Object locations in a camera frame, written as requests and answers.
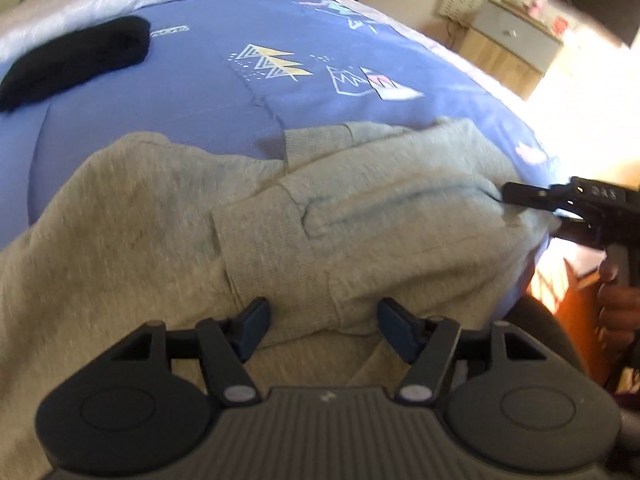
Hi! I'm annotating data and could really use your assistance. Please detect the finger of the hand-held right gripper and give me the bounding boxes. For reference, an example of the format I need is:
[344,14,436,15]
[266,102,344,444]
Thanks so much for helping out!
[550,214,603,248]
[501,182,572,212]

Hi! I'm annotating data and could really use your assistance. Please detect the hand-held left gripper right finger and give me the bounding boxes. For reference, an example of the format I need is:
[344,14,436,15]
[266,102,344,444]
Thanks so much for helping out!
[377,298,547,407]

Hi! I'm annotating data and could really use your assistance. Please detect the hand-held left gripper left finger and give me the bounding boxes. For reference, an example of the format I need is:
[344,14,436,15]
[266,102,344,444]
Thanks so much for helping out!
[107,297,272,407]

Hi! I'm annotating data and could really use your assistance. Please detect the grey pants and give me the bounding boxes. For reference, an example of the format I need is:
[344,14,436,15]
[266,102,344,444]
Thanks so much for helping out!
[0,117,561,466]

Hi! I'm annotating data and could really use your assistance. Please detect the person's right hand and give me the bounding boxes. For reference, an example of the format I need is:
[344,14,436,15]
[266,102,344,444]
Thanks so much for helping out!
[597,256,640,345]

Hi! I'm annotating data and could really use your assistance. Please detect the wooden cabinet with grey drawer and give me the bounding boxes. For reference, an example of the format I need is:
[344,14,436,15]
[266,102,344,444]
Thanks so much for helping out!
[456,0,565,102]

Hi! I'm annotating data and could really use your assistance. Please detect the white basket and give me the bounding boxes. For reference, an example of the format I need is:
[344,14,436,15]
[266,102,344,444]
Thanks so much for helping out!
[437,0,482,25]

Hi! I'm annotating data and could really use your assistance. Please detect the blue printed bed sheet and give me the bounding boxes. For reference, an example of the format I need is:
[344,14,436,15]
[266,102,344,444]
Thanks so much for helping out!
[0,0,573,321]

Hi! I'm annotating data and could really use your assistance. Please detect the black cloth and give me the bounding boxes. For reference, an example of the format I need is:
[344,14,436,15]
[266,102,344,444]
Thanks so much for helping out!
[0,16,152,113]

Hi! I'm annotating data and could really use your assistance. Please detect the wooden bed frame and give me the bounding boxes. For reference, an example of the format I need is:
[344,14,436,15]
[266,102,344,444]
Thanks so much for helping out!
[547,260,621,388]

